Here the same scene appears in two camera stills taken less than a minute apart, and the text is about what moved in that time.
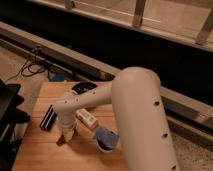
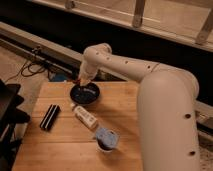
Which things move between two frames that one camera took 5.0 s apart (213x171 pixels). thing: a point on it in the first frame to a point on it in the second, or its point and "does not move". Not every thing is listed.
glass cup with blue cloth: x=106 y=139 does not move
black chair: x=10 y=115 does not move
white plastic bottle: x=84 y=116 does not move
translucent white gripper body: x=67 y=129 to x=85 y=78
